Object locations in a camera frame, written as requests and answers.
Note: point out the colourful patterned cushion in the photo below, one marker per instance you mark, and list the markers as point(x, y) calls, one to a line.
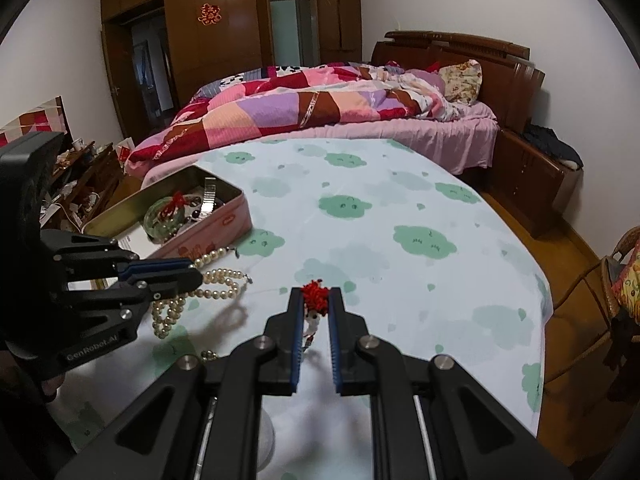
point(627, 287)

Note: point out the white jade bangle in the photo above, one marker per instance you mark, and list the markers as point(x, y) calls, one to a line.
point(266, 437)

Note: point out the wooden tv cabinet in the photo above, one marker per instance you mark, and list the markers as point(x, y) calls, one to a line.
point(83, 182)

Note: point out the television with reflection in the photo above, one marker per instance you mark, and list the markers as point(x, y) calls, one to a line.
point(48, 116)

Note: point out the pink bed sheet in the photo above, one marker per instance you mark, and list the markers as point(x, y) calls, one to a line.
point(466, 143)

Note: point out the patchwork quilt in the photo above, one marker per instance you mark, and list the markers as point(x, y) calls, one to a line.
point(311, 98)

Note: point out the red double happiness decal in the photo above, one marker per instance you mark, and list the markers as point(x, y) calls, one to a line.
point(209, 14)

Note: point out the red white gift bag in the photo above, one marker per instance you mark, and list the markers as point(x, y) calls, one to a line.
point(123, 150)

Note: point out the wooden nightstand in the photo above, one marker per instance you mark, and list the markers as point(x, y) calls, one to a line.
point(533, 187)

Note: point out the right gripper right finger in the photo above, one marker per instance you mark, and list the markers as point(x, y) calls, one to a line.
point(430, 419)

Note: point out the pink metal tin box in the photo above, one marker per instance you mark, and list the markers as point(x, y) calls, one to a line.
point(164, 209)

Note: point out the silver metal wristwatch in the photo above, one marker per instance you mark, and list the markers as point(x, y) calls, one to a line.
point(209, 202)

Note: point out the floral pillow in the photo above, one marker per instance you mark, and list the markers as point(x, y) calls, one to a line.
point(462, 81)

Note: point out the dark clothes on nightstand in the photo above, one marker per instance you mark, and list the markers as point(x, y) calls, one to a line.
point(545, 140)

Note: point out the paper leaflets in tin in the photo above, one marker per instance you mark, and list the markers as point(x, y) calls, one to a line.
point(137, 240)

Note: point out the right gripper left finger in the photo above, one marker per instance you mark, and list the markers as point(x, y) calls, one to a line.
point(201, 419)

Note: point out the wooden headboard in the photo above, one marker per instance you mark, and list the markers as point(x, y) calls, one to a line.
point(510, 81)

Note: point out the rattan chair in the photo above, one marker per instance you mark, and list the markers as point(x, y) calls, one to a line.
point(594, 343)

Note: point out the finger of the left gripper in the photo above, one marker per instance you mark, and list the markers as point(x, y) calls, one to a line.
point(166, 288)
point(147, 269)

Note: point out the dark wooden wardrobe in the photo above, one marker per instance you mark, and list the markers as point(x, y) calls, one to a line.
point(198, 54)

